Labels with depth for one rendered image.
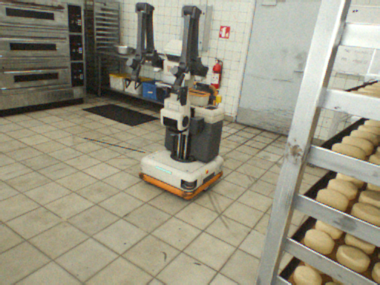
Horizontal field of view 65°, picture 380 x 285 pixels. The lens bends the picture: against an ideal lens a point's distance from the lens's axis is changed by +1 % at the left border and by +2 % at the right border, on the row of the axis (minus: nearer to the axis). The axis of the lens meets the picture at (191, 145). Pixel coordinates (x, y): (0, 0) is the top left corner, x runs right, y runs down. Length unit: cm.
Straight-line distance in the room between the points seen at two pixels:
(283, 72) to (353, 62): 97
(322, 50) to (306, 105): 8
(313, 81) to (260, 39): 468
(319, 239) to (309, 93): 28
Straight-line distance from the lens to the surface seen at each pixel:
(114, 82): 614
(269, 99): 512
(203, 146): 283
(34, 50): 517
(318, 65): 46
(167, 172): 275
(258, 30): 516
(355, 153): 54
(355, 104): 48
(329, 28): 46
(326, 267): 59
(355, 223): 53
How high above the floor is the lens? 149
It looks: 21 degrees down
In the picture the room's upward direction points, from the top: 6 degrees clockwise
